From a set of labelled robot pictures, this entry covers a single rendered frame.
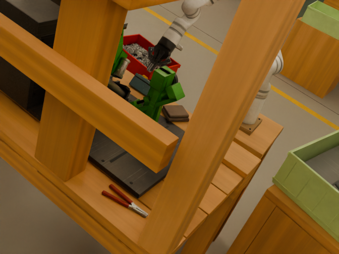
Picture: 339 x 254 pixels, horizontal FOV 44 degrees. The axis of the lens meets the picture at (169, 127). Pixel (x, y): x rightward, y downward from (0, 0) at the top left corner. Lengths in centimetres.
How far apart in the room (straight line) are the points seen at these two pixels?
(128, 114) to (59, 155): 38
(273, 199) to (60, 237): 112
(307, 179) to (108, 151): 79
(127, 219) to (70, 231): 109
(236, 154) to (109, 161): 53
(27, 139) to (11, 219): 96
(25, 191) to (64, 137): 128
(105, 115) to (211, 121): 27
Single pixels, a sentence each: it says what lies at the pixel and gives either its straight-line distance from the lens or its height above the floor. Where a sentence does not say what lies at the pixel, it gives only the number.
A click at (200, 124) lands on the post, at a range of 94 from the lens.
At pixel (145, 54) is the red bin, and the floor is 89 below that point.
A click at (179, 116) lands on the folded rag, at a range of 171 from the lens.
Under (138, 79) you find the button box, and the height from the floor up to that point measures 94.
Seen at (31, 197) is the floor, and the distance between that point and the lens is 248.
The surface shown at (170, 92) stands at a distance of 143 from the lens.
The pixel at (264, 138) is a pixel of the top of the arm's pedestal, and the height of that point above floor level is 85.
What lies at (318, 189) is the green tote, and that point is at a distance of 174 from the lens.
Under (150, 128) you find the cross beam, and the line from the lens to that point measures 97.
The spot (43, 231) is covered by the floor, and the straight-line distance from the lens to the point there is 234.
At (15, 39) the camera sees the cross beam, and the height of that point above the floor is 127.
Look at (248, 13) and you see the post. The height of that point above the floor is 160.
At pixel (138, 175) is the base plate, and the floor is 90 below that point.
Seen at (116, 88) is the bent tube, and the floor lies 100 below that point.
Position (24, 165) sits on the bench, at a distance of 147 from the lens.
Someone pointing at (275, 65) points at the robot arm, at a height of 118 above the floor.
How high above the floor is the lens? 184
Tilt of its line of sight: 34 degrees down
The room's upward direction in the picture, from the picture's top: 22 degrees clockwise
